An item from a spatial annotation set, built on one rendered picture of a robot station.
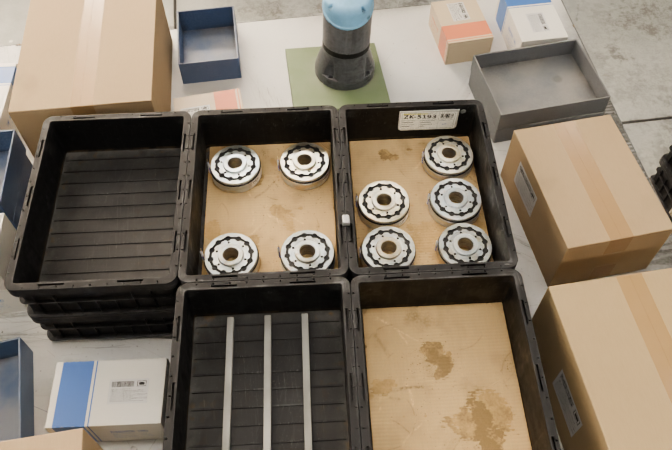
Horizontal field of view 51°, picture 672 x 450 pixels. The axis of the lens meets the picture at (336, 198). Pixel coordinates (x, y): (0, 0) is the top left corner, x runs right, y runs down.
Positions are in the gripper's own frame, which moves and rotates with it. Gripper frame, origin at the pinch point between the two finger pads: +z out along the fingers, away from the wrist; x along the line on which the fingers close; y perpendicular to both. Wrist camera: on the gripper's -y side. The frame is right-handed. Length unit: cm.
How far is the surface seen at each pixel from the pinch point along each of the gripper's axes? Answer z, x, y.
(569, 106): 9.2, -1.5, 32.6
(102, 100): -2, -106, 25
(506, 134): 15.6, -15.6, 33.6
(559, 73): 12.8, 1.7, 18.7
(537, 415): -2, -34, 104
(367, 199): 2, -53, 56
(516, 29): 9.5, -6.0, 5.3
